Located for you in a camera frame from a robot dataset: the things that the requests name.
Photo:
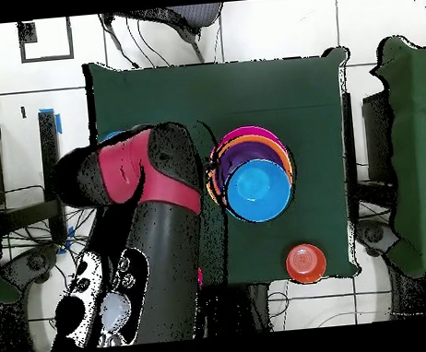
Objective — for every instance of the purple bowl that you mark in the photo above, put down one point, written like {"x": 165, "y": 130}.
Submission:
{"x": 248, "y": 150}

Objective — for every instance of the medium blue bowl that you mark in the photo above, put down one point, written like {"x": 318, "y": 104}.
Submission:
{"x": 258, "y": 190}

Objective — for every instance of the large pink bowl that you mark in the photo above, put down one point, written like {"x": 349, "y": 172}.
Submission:
{"x": 246, "y": 129}

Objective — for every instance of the large orange bowl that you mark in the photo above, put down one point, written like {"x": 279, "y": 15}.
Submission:
{"x": 261, "y": 138}

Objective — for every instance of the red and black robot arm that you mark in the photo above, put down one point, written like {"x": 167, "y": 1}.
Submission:
{"x": 161, "y": 262}

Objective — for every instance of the dark green tablecloth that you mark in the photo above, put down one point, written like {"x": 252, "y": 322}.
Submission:
{"x": 246, "y": 88}

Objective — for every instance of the small pink-red bowl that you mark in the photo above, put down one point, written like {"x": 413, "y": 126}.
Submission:
{"x": 199, "y": 278}

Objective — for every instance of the small blue bowl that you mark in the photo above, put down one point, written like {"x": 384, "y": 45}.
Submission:
{"x": 111, "y": 134}

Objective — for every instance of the small orange bowl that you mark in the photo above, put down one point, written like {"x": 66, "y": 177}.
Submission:
{"x": 306, "y": 264}

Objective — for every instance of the grey mesh office chair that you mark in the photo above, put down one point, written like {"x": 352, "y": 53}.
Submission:
{"x": 191, "y": 15}

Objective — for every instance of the blue tape strip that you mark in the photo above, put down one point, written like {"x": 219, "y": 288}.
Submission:
{"x": 59, "y": 124}

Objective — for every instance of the black chair base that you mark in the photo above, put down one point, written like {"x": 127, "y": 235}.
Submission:
{"x": 31, "y": 262}
{"x": 373, "y": 234}

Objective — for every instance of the black metal stand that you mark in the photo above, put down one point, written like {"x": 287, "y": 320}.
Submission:
{"x": 48, "y": 131}

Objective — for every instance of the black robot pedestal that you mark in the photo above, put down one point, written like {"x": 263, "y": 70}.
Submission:
{"x": 243, "y": 310}

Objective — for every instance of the black square floor frame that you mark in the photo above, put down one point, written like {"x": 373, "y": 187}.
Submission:
{"x": 47, "y": 59}

